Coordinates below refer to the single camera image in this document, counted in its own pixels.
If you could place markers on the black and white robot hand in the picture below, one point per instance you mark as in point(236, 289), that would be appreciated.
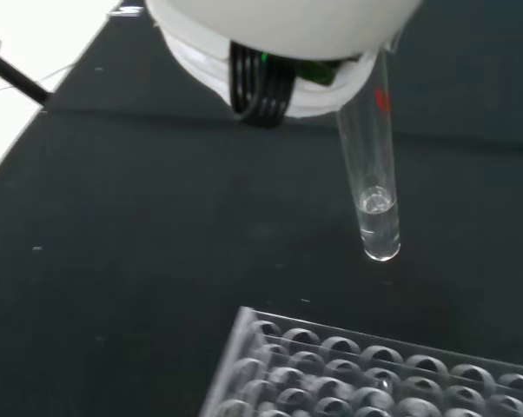
point(283, 48)

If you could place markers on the clear plastic test tube rack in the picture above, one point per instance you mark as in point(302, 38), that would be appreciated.
point(374, 369)

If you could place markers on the black bench cloth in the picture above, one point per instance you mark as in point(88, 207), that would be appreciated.
point(157, 217)

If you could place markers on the black tripod leg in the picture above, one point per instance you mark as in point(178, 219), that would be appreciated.
point(9, 69)

